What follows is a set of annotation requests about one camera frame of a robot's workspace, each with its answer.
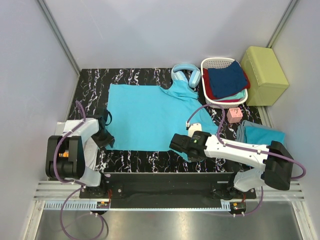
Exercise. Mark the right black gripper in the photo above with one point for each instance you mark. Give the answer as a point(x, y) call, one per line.
point(201, 158)

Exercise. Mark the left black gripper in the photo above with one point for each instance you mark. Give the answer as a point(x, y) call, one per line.
point(105, 136)

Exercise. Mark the turquoise t-shirt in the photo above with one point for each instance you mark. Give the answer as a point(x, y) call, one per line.
point(146, 117)

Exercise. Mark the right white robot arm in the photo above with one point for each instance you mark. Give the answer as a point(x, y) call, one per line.
point(270, 163)

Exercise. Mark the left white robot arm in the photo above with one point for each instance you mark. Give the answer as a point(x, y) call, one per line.
point(65, 155)

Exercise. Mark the pile of teal t-shirts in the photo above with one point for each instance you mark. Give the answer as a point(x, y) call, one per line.
point(252, 133)

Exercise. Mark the white paper sheets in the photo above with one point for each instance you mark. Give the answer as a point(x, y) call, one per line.
point(88, 155)

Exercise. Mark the pink cube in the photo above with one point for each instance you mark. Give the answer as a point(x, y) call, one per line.
point(234, 115)

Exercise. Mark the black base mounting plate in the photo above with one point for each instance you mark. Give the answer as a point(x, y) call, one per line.
point(167, 190)

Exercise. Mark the teal folded t-shirt in basket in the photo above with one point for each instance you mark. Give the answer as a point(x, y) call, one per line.
point(236, 97)

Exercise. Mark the navy blue folded t-shirt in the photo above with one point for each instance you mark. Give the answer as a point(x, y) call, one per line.
point(227, 81)

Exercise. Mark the light blue headphones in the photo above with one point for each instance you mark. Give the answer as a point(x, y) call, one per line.
point(178, 74)

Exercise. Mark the white plastic laundry basket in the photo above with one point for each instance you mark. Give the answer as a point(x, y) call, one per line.
point(219, 63)

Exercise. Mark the yellow-green storage box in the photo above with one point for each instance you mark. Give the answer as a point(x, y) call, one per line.
point(267, 79)

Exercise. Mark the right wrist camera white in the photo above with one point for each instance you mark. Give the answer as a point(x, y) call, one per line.
point(192, 128)

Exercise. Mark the aluminium rail frame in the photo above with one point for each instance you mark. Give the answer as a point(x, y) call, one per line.
point(136, 211)

